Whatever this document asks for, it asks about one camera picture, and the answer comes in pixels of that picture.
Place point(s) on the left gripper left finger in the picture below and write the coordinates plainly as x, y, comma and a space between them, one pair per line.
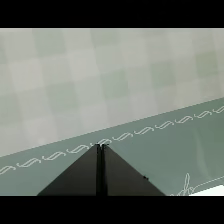
81, 178

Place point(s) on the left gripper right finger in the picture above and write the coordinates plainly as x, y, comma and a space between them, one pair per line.
125, 178

